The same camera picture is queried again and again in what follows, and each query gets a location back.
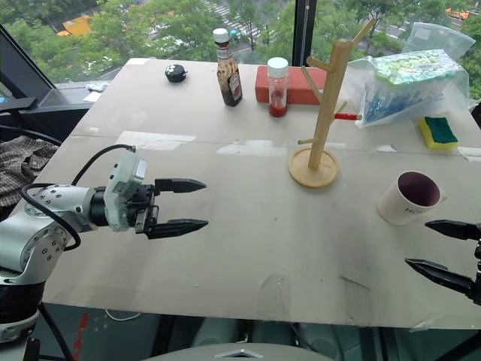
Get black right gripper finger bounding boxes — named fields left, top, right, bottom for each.
left=425, top=220, right=481, bottom=241
left=404, top=258, right=476, bottom=299

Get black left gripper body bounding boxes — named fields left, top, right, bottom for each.
left=122, top=183, right=159, bottom=235

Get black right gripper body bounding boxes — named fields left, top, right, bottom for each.
left=468, top=220, right=481, bottom=306

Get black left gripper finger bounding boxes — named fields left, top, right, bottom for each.
left=154, top=178, right=207, bottom=195
left=143, top=219, right=209, bottom=241

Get white mug purple inside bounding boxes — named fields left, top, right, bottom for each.
left=377, top=171, right=443, bottom=226

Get wooden mug tree stand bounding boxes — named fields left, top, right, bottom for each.
left=288, top=17, right=377, bottom=189

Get yellow green sponge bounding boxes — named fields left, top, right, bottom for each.
left=418, top=116, right=460, bottom=150

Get small black round object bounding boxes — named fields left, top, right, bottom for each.
left=164, top=64, right=189, bottom=83

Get brown sauce bottle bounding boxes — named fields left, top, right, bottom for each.
left=212, top=28, right=244, bottom=108

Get plaid cloth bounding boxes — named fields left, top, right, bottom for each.
left=0, top=135, right=59, bottom=208

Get clear plastic bag with sponges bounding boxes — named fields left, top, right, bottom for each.
left=342, top=21, right=476, bottom=129

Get red brick block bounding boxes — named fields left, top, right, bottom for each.
left=255, top=65, right=328, bottom=106

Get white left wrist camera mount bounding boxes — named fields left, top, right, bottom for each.
left=103, top=150, right=148, bottom=232

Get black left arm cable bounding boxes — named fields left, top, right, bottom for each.
left=20, top=144, right=137, bottom=251

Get black window frame post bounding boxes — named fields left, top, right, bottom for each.
left=291, top=0, right=317, bottom=68

